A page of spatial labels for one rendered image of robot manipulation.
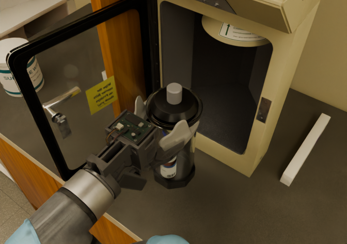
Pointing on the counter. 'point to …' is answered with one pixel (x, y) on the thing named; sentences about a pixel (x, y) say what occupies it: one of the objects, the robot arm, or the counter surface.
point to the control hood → (265, 2)
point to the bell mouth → (231, 33)
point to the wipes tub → (9, 87)
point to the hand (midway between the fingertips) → (173, 114)
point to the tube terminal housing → (286, 65)
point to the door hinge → (153, 11)
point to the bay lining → (206, 54)
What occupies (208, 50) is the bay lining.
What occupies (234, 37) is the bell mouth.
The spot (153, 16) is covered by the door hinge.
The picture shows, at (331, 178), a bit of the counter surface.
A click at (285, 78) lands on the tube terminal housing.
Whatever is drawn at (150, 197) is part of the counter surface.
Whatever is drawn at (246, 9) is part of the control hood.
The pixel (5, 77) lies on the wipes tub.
